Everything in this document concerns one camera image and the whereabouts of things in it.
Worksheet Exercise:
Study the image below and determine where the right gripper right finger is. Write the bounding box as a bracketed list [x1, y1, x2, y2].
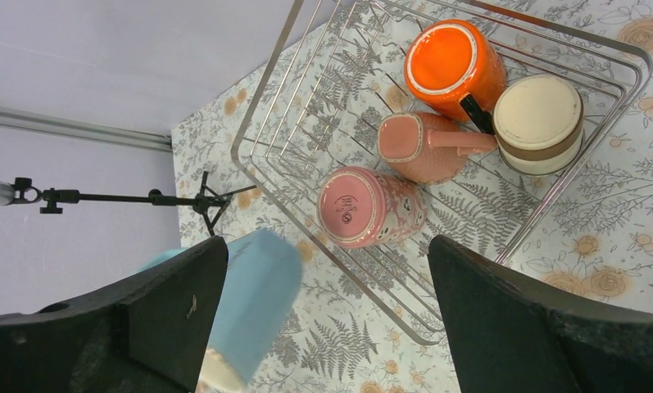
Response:
[428, 235, 653, 392]

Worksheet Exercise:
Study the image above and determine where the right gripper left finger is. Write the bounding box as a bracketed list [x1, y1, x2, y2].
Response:
[0, 237, 229, 392]

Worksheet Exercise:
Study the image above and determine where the light blue mug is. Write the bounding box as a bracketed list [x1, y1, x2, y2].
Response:
[138, 228, 304, 393]

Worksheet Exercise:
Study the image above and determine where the pink textured mug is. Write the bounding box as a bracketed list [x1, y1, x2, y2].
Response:
[377, 111, 497, 184]

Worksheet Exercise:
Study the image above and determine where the cream brown-banded cup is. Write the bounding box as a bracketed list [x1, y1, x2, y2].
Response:
[492, 74, 584, 176]

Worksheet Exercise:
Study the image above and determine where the orange mug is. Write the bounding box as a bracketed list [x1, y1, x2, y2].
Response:
[403, 19, 507, 122]

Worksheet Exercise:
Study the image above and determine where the floral table mat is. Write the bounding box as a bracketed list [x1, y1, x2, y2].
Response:
[171, 1, 653, 392]

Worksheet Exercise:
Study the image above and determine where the black microphone tripod stand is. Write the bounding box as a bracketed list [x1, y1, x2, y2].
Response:
[7, 171, 257, 237]

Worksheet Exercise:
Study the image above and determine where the pink floral mug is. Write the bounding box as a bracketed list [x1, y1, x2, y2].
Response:
[317, 166, 428, 249]

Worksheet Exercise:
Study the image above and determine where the wire dish rack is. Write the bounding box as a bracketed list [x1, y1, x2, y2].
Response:
[231, 1, 653, 345]

